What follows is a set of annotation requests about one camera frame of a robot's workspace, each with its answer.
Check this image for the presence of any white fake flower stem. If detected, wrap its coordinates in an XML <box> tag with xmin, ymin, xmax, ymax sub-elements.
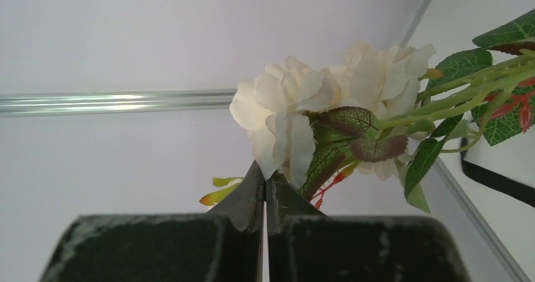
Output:
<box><xmin>199</xmin><ymin>7</ymin><xmax>535</xmax><ymax>215</ymax></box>

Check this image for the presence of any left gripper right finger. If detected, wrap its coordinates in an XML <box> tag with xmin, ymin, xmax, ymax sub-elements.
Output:
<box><xmin>266</xmin><ymin>174</ymin><xmax>470</xmax><ymax>282</ymax></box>

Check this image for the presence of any aluminium frame rail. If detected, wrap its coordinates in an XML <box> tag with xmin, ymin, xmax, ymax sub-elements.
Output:
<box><xmin>1</xmin><ymin>88</ymin><xmax>237</xmax><ymax>117</ymax></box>

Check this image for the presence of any black ribbon strap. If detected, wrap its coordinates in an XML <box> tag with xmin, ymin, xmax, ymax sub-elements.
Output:
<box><xmin>459</xmin><ymin>136</ymin><xmax>535</xmax><ymax>209</ymax></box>

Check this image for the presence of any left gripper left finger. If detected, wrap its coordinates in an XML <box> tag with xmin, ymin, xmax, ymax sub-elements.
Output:
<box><xmin>40</xmin><ymin>163</ymin><xmax>265</xmax><ymax>281</ymax></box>

